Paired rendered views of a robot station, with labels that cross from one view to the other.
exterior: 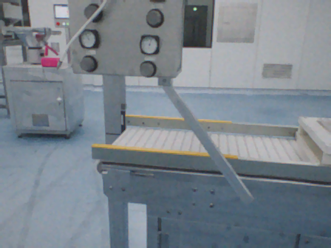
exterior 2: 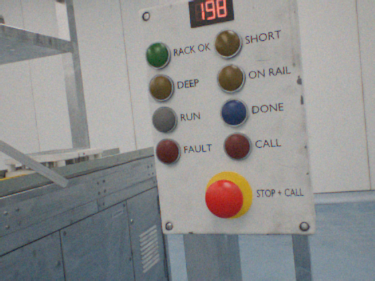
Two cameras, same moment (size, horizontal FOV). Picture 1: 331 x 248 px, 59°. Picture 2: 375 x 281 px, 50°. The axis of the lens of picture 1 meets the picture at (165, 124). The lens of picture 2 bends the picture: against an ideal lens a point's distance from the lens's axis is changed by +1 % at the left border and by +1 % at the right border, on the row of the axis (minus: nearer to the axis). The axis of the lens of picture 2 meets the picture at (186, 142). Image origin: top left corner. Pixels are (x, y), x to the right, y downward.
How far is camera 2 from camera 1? 0.87 m
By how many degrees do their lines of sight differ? 78
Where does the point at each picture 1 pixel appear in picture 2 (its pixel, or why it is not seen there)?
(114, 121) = not seen: outside the picture
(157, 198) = not seen: outside the picture
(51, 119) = not seen: outside the picture
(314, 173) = (64, 171)
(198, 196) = (9, 219)
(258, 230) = (39, 240)
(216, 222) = (15, 247)
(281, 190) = (53, 190)
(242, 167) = (31, 180)
